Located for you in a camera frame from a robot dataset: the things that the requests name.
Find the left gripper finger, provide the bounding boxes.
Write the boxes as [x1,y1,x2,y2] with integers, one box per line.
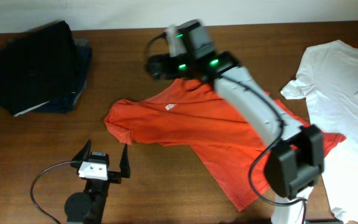
[72,139,91,162]
[119,144,131,179]

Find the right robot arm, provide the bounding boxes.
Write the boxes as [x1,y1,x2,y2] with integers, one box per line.
[144,19,324,223]

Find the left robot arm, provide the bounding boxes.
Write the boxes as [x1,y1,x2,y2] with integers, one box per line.
[64,140,131,224]

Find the black folded garment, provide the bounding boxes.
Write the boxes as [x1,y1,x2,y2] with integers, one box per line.
[0,21,82,116]

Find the navy blue folded garment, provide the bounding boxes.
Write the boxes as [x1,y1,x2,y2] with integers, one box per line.
[33,46,93,114]

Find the white t-shirt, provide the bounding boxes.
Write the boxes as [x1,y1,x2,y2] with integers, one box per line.
[281,40,358,223]

